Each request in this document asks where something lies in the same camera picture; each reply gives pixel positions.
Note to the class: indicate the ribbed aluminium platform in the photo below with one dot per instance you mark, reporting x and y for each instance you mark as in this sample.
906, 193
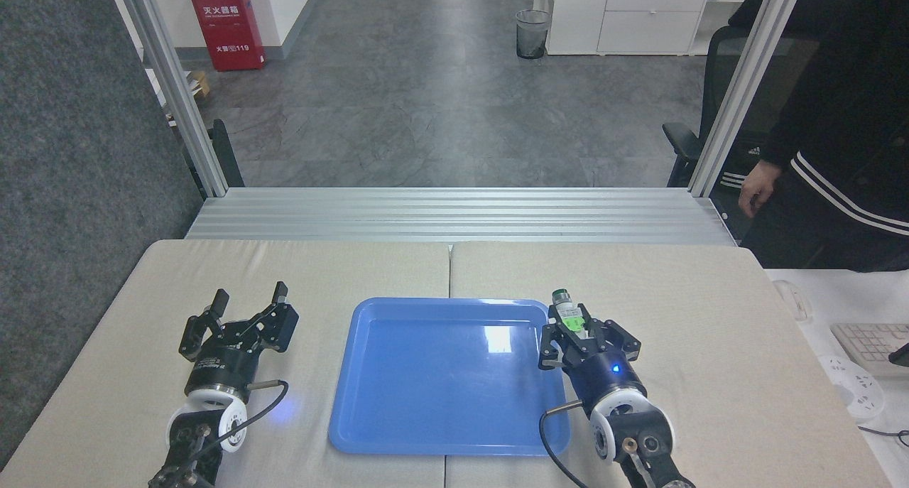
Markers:
458, 214

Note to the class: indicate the white computer mouse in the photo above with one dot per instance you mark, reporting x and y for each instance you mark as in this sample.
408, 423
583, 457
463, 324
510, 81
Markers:
792, 297

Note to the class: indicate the white keyboard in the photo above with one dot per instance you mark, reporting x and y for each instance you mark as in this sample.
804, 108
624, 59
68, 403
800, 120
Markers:
866, 342

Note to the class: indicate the person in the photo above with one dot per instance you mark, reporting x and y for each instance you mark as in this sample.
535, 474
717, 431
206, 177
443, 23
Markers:
852, 118

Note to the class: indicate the switch part with green tab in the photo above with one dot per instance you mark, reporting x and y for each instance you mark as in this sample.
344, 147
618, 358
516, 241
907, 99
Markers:
567, 310

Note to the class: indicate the person's hand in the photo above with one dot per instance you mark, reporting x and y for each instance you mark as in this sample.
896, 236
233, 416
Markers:
758, 186

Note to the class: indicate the cardboard box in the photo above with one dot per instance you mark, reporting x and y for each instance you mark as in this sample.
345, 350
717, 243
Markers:
197, 83

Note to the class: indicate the blue plastic tray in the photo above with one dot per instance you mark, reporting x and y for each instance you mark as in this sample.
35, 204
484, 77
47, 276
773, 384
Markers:
440, 374

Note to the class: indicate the white power strip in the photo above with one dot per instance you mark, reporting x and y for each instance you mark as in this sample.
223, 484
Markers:
856, 388

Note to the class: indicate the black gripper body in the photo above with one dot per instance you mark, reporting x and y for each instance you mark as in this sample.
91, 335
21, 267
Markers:
603, 371
224, 367

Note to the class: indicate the red fire extinguisher box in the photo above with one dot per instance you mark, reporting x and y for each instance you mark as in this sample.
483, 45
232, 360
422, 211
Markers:
227, 26

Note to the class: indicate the grey felt partition panel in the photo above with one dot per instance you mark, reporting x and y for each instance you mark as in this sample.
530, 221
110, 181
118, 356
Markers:
78, 190

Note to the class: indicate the beige table pad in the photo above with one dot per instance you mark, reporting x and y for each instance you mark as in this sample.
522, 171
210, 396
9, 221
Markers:
710, 317
135, 360

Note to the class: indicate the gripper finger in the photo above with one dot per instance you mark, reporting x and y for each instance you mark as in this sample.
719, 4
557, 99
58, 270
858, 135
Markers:
616, 337
199, 328
557, 346
275, 324

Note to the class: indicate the black device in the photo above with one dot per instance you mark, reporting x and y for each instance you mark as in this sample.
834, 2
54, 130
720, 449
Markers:
900, 354

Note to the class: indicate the silver aluminium post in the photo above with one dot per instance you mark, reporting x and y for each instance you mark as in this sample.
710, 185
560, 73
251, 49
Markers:
174, 83
746, 83

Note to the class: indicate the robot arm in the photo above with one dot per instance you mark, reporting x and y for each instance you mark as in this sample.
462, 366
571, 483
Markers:
209, 424
635, 431

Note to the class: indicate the black office chair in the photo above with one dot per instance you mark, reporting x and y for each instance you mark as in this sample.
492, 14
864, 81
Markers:
717, 97

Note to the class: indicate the white drawer cabinet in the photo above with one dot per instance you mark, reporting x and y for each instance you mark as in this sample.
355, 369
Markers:
625, 12

